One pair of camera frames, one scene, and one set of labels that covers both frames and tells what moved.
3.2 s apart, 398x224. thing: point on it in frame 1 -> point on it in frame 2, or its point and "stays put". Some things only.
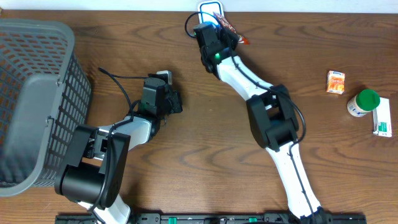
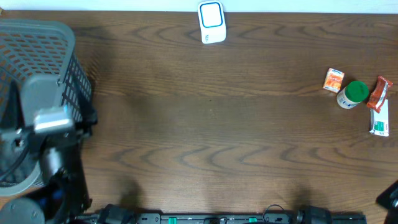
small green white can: (363, 102) -> (354, 93)
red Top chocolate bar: (240, 38) -> (379, 94)
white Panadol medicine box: (382, 118) stays put
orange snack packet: (335, 82) stays put
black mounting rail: (209, 219) stays put
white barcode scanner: (206, 10) stays put
